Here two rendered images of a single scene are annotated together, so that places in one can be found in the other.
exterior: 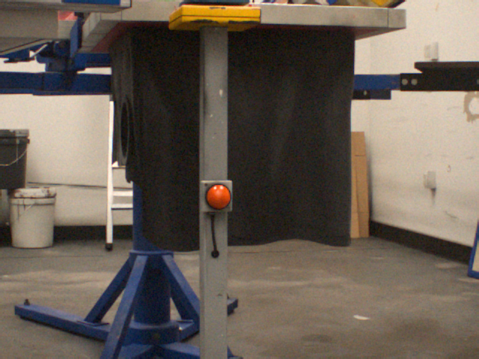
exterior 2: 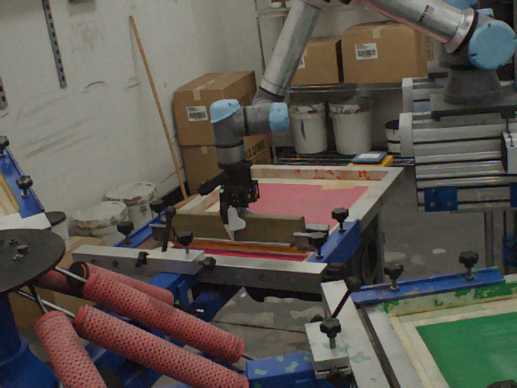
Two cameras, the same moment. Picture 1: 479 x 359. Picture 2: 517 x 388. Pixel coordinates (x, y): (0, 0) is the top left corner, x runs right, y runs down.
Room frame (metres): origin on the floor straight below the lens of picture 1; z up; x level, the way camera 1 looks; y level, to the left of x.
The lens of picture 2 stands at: (3.72, 1.36, 1.73)
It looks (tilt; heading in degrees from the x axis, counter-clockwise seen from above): 19 degrees down; 221
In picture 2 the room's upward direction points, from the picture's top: 8 degrees counter-clockwise
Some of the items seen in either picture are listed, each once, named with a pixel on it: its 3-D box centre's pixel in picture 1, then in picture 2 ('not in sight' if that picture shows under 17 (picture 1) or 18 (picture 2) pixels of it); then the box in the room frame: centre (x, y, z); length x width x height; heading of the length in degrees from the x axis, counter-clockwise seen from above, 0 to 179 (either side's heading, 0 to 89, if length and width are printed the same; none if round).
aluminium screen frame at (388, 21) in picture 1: (215, 33); (271, 214); (2.18, 0.05, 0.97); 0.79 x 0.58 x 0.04; 13
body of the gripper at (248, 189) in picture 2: not in sight; (237, 182); (2.38, 0.12, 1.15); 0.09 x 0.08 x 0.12; 103
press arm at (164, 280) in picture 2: not in sight; (166, 288); (2.72, 0.17, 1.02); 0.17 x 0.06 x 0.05; 13
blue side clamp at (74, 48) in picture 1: (84, 39); (331, 253); (2.35, 0.37, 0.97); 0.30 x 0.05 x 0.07; 13
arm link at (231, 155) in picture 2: not in sight; (231, 152); (2.38, 0.12, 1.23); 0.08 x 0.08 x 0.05
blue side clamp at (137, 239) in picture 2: not in sight; (146, 240); (2.47, -0.17, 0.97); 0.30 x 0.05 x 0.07; 13
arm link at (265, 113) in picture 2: not in sight; (266, 117); (2.30, 0.18, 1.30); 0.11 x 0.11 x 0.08; 39
